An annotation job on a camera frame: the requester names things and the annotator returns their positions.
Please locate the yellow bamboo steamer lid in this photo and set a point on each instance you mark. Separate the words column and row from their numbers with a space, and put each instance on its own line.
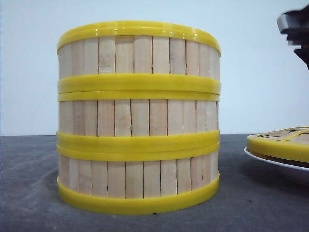
column 289, row 144

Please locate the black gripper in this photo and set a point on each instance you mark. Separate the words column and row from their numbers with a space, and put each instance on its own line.
column 295, row 24

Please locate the white plate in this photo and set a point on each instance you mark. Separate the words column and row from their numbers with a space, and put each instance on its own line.
column 293, row 172

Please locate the bamboo steamer with three buns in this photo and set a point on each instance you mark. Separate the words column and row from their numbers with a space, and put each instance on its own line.
column 95, row 126

